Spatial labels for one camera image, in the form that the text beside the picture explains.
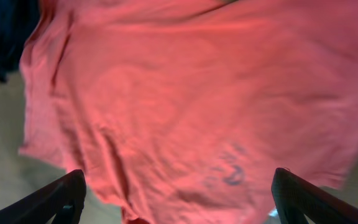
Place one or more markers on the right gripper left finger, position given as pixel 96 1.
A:
pixel 61 201

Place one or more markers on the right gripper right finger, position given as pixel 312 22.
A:
pixel 298 201

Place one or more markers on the red printed t-shirt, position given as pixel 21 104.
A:
pixel 180 111

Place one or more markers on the dark blue folded jeans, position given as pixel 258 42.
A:
pixel 18 19

